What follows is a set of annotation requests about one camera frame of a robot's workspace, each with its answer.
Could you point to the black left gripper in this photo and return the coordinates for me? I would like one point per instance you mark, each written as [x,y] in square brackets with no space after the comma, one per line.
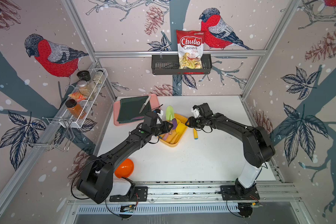
[166,129]

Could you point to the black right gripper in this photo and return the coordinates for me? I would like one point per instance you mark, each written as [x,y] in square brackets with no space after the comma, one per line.
[190,120]

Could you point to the purple shovel pink handle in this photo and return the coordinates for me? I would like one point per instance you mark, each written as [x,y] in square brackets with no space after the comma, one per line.
[174,123]

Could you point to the yellow shovel blue-tipped handle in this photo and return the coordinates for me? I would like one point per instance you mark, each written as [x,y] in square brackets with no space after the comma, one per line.
[195,134]

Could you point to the green shovel wooden handle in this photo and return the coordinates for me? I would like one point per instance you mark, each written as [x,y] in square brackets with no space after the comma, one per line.
[170,115]

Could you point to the yellow plastic storage box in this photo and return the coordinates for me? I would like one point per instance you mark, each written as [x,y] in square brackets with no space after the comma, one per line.
[180,119]

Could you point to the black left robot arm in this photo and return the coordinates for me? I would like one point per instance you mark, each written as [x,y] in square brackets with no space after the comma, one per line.
[96,180]

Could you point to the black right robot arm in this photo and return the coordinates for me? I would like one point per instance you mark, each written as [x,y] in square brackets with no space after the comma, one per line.
[257,146]

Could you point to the pink plastic tray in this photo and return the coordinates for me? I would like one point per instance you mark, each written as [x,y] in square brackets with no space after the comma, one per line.
[153,101]

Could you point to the dark green folded cloth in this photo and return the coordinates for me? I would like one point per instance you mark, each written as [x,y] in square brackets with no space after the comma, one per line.
[130,109]

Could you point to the orange plastic bowl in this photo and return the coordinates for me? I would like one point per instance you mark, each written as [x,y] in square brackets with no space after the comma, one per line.
[125,169]

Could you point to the red cassava chips bag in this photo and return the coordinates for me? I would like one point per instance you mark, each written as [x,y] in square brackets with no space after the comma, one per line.
[190,45]

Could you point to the pale glass jar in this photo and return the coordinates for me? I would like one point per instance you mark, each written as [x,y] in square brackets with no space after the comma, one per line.
[98,77]

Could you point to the silver-lid spice jar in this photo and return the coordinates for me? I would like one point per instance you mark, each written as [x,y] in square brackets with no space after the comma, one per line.
[86,90]

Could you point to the small circuit board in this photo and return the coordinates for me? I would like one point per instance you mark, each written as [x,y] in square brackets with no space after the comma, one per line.
[127,208]

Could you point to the orange snack packet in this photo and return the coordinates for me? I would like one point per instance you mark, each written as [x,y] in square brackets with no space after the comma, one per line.
[77,96]

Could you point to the orange sauce jar black lid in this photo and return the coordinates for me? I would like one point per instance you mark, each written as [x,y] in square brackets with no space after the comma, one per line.
[75,109]

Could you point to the black-lid spice jar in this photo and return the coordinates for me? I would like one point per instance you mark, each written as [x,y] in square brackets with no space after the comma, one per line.
[84,75]

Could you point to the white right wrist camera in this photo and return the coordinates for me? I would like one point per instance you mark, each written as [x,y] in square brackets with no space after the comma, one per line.
[196,112]

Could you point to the white-handled knife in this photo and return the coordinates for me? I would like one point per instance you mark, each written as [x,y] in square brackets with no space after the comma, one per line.
[145,103]

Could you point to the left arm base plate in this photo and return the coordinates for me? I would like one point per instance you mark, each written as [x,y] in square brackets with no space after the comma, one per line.
[135,194]

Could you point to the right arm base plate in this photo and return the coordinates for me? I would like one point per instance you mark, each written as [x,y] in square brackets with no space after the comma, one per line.
[238,193]

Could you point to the white wire spice rack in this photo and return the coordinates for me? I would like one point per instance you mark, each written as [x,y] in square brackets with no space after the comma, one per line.
[86,105]

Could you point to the chrome wire hanger rack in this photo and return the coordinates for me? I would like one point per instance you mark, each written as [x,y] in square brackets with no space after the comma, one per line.
[58,134]

